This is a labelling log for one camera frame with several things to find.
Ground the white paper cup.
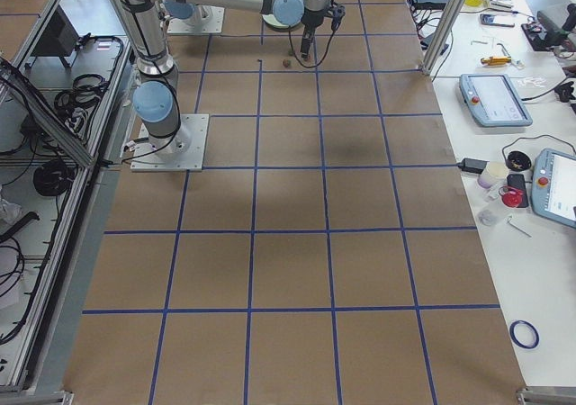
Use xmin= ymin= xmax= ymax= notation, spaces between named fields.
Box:
xmin=477 ymin=161 xmax=509 ymax=189

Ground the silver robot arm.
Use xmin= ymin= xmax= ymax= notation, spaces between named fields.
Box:
xmin=112 ymin=0 xmax=342 ymax=152
xmin=163 ymin=0 xmax=213 ymax=26

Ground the light green plate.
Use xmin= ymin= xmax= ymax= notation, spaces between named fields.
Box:
xmin=262 ymin=14 xmax=297 ymax=32

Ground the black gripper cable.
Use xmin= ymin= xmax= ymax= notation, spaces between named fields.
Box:
xmin=287 ymin=17 xmax=338 ymax=68

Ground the smartphone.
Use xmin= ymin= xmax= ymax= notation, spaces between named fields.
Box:
xmin=480 ymin=13 xmax=516 ymax=28

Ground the far teach pendant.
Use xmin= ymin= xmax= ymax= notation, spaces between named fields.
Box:
xmin=459 ymin=74 xmax=533 ymax=127

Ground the yellow handled tool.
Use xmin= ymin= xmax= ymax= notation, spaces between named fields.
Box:
xmin=481 ymin=56 xmax=511 ymax=67

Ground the blue tape roll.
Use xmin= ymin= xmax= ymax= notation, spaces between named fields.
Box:
xmin=508 ymin=319 xmax=540 ymax=350

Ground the red round cap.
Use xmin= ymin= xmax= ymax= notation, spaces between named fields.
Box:
xmin=499 ymin=186 xmax=525 ymax=208

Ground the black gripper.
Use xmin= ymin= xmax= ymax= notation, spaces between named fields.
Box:
xmin=300 ymin=9 xmax=325 ymax=59

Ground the black power adapter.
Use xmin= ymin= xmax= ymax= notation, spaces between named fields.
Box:
xmin=456 ymin=157 xmax=488 ymax=175

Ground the near teach pendant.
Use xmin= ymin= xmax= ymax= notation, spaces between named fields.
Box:
xmin=531 ymin=148 xmax=576 ymax=229

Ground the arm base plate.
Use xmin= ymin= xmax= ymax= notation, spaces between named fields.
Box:
xmin=166 ymin=2 xmax=224 ymax=35
xmin=130 ymin=114 xmax=210 ymax=172

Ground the aluminium frame post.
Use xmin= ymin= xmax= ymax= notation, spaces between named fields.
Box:
xmin=421 ymin=0 xmax=464 ymax=75

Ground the teach pendant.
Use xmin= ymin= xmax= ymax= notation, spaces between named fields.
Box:
xmin=459 ymin=74 xmax=533 ymax=127
xmin=531 ymin=148 xmax=576 ymax=229

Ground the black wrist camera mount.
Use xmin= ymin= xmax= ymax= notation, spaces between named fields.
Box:
xmin=327 ymin=3 xmax=346 ymax=30

